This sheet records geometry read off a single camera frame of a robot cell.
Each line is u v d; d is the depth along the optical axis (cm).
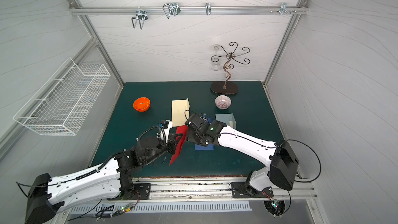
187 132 70
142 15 78
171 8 77
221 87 119
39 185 42
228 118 103
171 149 63
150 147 53
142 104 104
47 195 41
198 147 88
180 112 104
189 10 80
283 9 77
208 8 78
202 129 58
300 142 43
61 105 69
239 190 74
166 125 63
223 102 108
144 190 74
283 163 41
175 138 69
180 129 69
